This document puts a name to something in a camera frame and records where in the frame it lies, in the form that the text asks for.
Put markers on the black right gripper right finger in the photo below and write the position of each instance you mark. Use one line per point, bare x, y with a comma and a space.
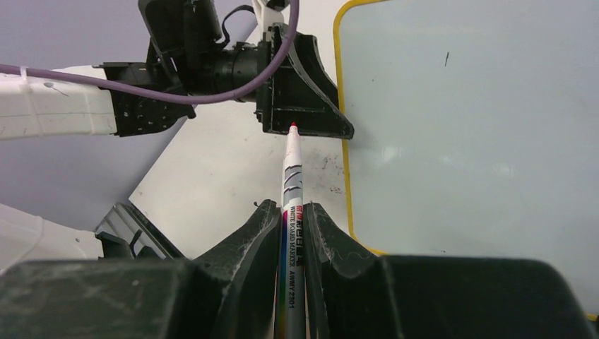
344, 297

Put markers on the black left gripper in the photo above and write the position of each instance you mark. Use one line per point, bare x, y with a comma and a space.
301, 92

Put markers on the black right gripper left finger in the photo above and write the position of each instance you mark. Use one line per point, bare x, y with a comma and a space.
236, 279

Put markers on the white marker pen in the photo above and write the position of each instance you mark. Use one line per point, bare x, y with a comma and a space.
292, 224

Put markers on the yellow-framed whiteboard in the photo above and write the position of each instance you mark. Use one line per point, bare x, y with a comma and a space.
476, 130

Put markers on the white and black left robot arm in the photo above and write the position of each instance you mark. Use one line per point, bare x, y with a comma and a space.
191, 61

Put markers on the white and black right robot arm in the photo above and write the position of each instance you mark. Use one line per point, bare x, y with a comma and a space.
62, 283

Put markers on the aluminium frame rail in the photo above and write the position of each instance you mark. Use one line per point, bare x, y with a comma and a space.
127, 233

